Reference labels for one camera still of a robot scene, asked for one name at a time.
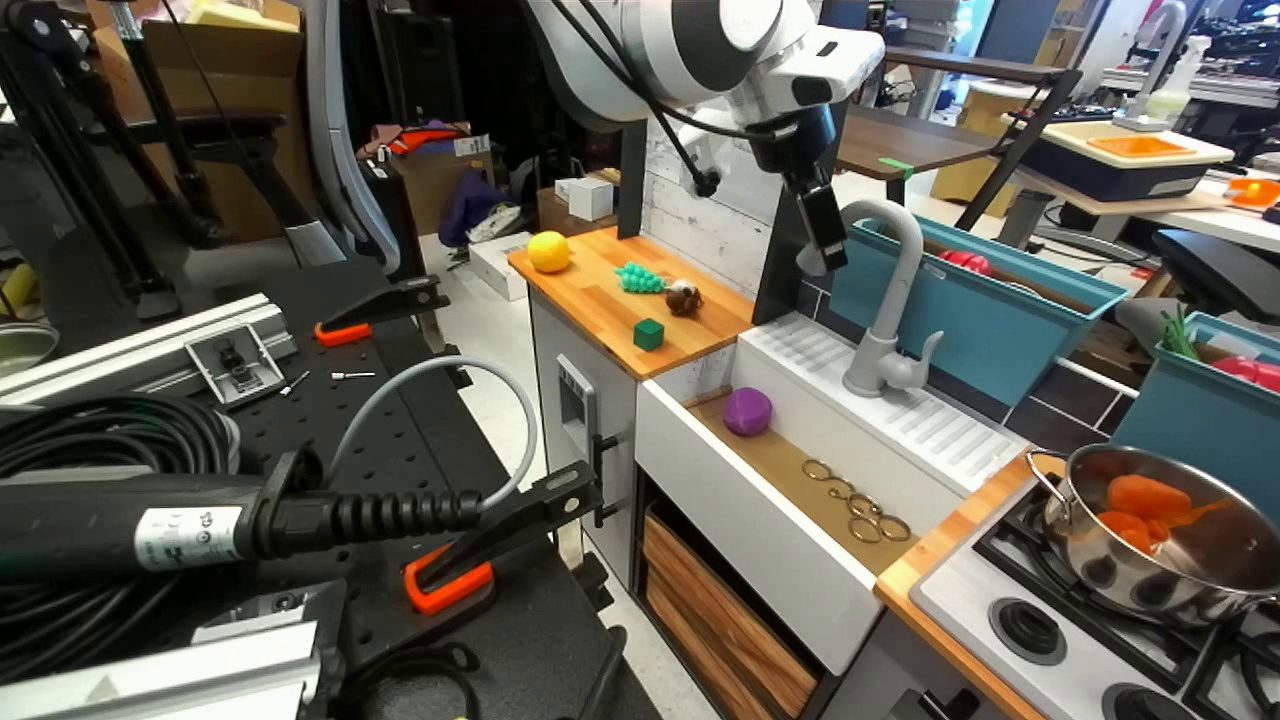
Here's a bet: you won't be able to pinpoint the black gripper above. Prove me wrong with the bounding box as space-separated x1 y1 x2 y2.
739 100 851 278

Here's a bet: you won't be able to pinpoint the grey toy tap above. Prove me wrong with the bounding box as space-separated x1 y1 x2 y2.
838 197 947 405

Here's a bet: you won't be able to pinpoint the white plank backsplash board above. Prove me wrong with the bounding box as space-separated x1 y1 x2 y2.
639 116 794 306

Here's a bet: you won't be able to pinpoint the dark folding table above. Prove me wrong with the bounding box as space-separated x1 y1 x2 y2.
838 43 1087 239

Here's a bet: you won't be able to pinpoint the red toy vegetable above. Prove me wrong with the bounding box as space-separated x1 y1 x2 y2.
938 243 1001 278
1204 342 1280 400

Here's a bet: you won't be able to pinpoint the teal storage bin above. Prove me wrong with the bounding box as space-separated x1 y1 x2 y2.
821 215 1142 412
1108 306 1280 528

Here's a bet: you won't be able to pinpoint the teal toy grapes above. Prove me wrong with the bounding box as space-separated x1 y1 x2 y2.
612 256 667 298

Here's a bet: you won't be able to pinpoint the purple toy vegetable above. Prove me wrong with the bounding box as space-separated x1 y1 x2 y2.
720 385 782 444

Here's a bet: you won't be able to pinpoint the wooden toy kitchen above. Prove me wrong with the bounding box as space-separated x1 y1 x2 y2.
503 220 1280 720

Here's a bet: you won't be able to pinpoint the small white box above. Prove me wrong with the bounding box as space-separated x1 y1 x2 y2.
548 167 621 229

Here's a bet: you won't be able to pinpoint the yellow toy lemon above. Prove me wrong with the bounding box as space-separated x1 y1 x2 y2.
519 229 581 278

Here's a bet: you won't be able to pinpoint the white toy sink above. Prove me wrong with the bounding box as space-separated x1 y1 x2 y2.
629 306 1042 680

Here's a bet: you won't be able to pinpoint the green toy plant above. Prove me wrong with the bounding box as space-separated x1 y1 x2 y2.
1148 304 1212 364

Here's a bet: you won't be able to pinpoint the clear plastic bottle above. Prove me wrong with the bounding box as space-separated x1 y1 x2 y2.
1148 26 1222 131

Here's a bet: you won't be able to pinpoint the orange toy carrots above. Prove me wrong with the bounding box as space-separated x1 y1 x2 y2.
1097 467 1234 560

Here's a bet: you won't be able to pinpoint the grey toy stove top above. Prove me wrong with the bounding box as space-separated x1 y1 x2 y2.
910 478 1280 720

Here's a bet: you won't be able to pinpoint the orange black bar clamp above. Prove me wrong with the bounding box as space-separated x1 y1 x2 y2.
398 456 607 622
310 277 451 356

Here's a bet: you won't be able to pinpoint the black perforated mounting table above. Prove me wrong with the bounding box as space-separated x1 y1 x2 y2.
0 253 671 720

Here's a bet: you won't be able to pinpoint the steel toy pot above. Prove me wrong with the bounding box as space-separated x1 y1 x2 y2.
1024 439 1280 631

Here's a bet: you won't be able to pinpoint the cardboard box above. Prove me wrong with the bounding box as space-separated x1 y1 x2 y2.
89 0 329 247

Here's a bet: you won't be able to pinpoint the aluminium extrusion profile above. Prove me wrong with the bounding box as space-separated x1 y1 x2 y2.
0 288 289 412
0 615 334 720

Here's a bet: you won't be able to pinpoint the black tripod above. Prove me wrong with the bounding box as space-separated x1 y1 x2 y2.
0 0 184 304

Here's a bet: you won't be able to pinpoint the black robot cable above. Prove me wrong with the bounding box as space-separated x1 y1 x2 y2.
548 0 726 203

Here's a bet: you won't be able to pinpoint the grey cable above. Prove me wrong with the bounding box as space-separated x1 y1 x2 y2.
326 349 539 521

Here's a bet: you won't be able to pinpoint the aluminium corner bracket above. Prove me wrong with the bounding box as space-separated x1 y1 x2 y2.
184 322 289 412

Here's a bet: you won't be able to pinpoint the black ribbed cable connector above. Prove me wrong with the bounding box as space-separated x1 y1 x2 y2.
0 444 492 586

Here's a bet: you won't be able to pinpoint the black cable coil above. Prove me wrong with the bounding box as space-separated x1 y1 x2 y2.
0 390 247 688

